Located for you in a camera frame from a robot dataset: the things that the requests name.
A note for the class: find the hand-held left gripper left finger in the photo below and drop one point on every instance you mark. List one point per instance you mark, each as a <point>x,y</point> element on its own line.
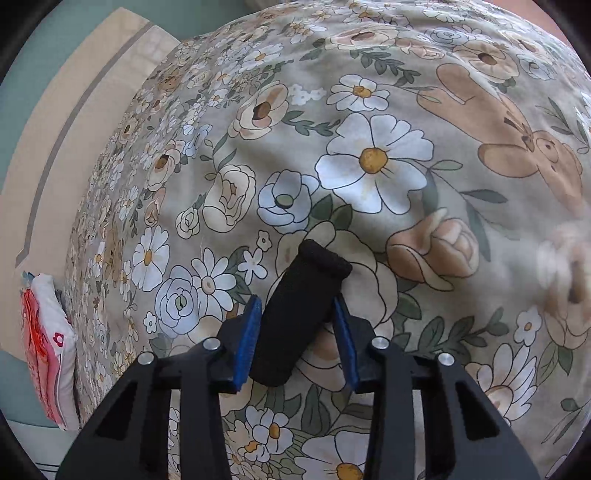
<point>244,341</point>

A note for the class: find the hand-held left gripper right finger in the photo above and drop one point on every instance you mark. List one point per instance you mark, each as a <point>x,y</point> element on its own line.
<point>344,341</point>

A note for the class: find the black cloth roll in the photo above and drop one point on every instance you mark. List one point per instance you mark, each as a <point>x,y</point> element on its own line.
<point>295,323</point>

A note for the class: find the red and white pillow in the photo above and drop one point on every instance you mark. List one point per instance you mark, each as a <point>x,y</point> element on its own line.
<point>51,360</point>

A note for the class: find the beige headboard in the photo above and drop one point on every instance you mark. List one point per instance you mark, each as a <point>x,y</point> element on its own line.
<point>69,138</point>

